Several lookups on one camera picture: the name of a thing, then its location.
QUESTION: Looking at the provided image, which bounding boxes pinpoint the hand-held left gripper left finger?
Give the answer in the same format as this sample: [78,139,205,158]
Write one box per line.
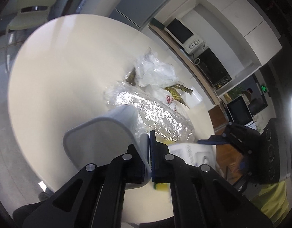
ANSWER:
[22,144,147,228]

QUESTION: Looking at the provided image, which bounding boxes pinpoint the green gold snack wrapper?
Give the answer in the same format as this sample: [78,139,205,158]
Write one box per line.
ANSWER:
[164,83,194,110]

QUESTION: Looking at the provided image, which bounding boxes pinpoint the brown wooden cabinet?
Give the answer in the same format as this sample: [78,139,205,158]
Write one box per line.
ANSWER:
[208,104,245,186]

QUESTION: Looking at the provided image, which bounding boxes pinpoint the grey refrigerator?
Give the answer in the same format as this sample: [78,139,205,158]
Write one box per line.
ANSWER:
[113,0,187,29]

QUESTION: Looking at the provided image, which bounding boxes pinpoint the white bag with red print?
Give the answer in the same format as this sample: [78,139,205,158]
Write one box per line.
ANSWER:
[149,85,203,113]

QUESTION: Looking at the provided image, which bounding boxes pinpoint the green potted plant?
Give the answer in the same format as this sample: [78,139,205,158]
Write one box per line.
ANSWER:
[223,85,246,100]

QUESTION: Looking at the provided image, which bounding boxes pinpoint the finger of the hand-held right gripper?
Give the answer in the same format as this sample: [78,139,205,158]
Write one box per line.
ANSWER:
[232,158,254,192]
[198,122,261,158]

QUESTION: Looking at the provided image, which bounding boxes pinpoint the white microwave oven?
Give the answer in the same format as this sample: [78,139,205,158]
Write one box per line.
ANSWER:
[164,18,207,54]

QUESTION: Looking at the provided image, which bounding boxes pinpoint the dark green box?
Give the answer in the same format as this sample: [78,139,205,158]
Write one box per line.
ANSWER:
[151,18,166,30]

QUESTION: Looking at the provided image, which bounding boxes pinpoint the computer monitor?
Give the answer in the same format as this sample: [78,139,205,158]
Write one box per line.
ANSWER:
[225,95,254,127]

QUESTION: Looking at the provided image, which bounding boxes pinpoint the dark green snack wrapper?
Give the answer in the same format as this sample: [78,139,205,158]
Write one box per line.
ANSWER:
[123,68,137,86]

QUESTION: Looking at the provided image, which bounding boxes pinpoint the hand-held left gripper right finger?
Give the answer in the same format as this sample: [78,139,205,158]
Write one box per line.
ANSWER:
[149,130,274,228]

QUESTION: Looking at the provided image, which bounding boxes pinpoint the white printed carton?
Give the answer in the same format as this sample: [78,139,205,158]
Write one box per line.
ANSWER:
[168,142,216,171]

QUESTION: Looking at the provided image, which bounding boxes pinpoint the white plastic cup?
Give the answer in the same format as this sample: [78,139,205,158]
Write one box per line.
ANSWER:
[63,104,152,190]

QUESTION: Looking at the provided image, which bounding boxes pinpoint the pale green chair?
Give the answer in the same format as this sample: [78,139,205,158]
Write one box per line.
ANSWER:
[5,0,63,72]

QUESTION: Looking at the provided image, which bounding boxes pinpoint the white wall cabinets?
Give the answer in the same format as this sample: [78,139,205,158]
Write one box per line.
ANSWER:
[196,0,283,67]

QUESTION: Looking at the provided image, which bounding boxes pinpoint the yellow sponge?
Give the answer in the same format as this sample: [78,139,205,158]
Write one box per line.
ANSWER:
[153,182,171,193]

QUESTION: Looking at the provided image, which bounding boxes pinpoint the black glass-door oven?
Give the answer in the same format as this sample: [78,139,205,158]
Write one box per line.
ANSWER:
[196,47,232,89]

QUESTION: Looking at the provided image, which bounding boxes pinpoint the clear plastic bag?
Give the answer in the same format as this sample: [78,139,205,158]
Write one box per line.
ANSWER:
[104,81,196,145]

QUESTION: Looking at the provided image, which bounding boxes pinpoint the white crumpled plastic wrap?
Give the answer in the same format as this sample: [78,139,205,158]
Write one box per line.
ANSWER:
[133,49,178,88]

